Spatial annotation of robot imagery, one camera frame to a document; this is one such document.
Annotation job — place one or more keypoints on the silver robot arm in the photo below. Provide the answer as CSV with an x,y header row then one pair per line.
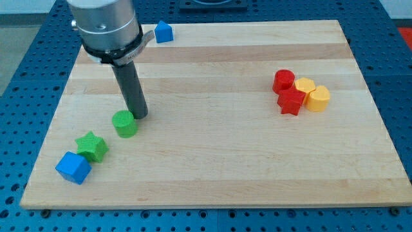
x,y
109,30

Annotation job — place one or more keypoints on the wooden board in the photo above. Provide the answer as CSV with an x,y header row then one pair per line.
x,y
215,137

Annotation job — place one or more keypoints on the green cylinder block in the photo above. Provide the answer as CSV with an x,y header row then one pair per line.
x,y
124,124

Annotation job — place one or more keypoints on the red cylinder block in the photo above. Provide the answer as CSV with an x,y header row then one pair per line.
x,y
283,79

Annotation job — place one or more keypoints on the red star block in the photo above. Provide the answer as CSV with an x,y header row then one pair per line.
x,y
290,100

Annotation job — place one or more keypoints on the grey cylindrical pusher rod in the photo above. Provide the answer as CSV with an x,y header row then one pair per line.
x,y
129,84

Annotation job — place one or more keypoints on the blue triangular prism block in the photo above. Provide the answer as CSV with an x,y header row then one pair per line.
x,y
163,32

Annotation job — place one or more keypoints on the yellow hexagon block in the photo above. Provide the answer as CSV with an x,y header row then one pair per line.
x,y
305,85

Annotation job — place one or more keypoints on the yellow rounded block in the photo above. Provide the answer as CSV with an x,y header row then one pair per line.
x,y
318,99

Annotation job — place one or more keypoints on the green star block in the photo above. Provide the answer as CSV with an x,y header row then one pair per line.
x,y
92,147

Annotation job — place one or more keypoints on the blue cube block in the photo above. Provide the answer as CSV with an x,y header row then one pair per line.
x,y
73,167

